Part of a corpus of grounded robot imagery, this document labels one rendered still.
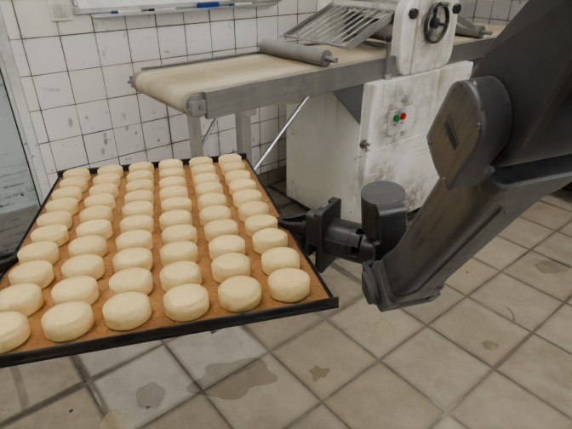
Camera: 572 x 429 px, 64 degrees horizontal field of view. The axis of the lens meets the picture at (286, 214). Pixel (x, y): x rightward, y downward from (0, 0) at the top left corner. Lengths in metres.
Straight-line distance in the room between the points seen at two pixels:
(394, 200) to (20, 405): 1.60
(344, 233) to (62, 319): 0.37
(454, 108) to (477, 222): 0.11
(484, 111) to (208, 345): 1.75
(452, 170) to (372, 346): 1.68
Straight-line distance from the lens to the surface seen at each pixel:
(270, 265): 0.58
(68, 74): 2.37
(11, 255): 0.75
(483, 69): 0.27
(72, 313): 0.55
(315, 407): 1.72
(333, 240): 0.67
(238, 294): 0.53
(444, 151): 0.29
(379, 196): 0.61
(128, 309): 0.53
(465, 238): 0.38
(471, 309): 2.21
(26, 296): 0.61
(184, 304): 0.52
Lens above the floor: 1.35
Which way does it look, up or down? 29 degrees down
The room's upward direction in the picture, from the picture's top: straight up
